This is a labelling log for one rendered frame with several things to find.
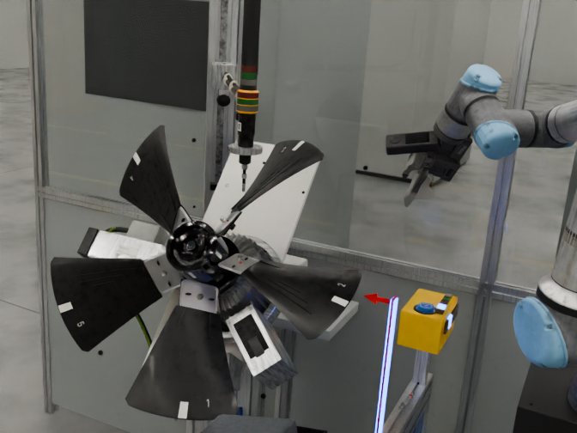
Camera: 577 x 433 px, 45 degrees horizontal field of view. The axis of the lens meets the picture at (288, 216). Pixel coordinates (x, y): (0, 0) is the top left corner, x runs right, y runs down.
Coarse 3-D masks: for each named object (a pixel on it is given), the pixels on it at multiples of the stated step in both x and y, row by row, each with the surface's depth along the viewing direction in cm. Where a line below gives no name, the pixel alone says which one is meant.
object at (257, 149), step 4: (236, 112) 144; (236, 116) 142; (232, 144) 143; (236, 144) 143; (256, 144) 144; (228, 148) 142; (232, 148) 140; (236, 148) 140; (240, 148) 140; (244, 148) 140; (248, 148) 141; (252, 148) 141; (256, 148) 141; (260, 148) 141; (232, 152) 140; (236, 152) 140; (240, 152) 139; (244, 152) 139; (248, 152) 139; (252, 152) 140; (256, 152) 140; (260, 152) 141
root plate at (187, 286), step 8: (184, 280) 149; (184, 288) 148; (192, 288) 149; (200, 288) 150; (208, 288) 151; (216, 288) 152; (184, 296) 147; (192, 296) 148; (208, 296) 150; (216, 296) 152; (184, 304) 147; (192, 304) 148; (200, 304) 149; (208, 304) 150; (216, 304) 151; (216, 312) 150
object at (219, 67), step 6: (216, 60) 201; (222, 60) 201; (228, 60) 202; (216, 66) 193; (222, 66) 193; (228, 66) 193; (234, 66) 194; (210, 72) 201; (216, 72) 193; (222, 72) 194; (228, 72) 194; (234, 72) 194; (210, 78) 201; (216, 78) 194; (234, 78) 195; (210, 84) 200; (216, 84) 194; (222, 84) 195
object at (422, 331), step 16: (416, 304) 163; (448, 304) 164; (400, 320) 160; (416, 320) 158; (432, 320) 157; (400, 336) 161; (416, 336) 159; (432, 336) 158; (448, 336) 167; (432, 352) 159
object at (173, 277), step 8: (160, 256) 153; (144, 264) 154; (152, 264) 154; (168, 264) 154; (152, 272) 154; (160, 272) 154; (168, 272) 155; (176, 272) 155; (160, 280) 155; (168, 280) 155; (176, 280) 155; (160, 288) 156; (168, 288) 156; (176, 288) 156
